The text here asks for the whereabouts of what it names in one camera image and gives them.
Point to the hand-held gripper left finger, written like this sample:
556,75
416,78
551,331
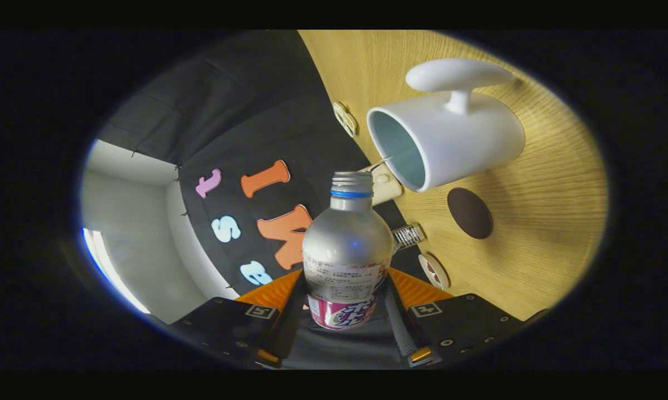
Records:
286,328

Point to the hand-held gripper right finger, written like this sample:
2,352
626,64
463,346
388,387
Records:
403,330

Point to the silver juice bottle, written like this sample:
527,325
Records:
347,244

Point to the dark brown round coaster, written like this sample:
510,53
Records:
470,214

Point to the white cup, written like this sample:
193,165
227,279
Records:
467,133

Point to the red meat slices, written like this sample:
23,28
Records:
431,270

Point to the white round plate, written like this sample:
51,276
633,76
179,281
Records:
442,275

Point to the small ribbed shiny object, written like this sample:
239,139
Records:
408,236

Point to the white toaster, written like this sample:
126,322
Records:
386,189

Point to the long ceiling light panel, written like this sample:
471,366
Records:
111,272

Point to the wooden table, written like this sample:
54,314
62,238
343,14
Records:
545,183

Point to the white divided dish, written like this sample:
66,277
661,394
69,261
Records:
345,118

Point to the black backdrop cloth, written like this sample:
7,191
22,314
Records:
245,111

